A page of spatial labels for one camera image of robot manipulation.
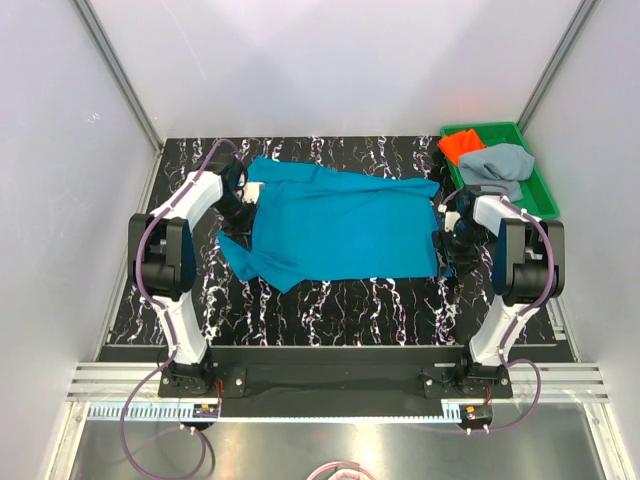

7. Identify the grey t shirt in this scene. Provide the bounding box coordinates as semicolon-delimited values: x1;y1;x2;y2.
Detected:
458;143;535;202

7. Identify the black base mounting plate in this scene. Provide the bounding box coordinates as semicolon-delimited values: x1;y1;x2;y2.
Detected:
159;363;513;400

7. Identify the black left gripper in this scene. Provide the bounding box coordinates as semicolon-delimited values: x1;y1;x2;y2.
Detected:
213;195;259;251

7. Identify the blue t shirt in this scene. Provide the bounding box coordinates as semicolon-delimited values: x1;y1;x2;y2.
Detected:
218;157;439;292

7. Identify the orange t shirt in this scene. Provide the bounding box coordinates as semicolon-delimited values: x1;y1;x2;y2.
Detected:
438;129;486;166

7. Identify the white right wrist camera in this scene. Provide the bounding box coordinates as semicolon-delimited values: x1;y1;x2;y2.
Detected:
437;203;460;232

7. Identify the aluminium frame rail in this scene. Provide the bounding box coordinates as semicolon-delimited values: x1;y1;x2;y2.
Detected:
67;363;609;403

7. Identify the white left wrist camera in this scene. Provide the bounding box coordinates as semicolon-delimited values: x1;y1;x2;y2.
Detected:
242;182;264;205

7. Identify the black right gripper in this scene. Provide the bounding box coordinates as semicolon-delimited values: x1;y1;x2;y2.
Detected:
430;221;485;279

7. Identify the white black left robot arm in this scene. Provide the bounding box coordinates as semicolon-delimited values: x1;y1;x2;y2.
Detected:
127;159;260;396

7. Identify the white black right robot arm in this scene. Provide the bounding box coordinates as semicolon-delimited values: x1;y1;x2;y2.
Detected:
420;187;565;399

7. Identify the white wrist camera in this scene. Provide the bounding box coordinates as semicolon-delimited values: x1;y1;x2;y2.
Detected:
437;203;460;232
242;182;264;205

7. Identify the pink cable loop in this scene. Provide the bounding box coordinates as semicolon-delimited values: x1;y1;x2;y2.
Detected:
305;460;376;480

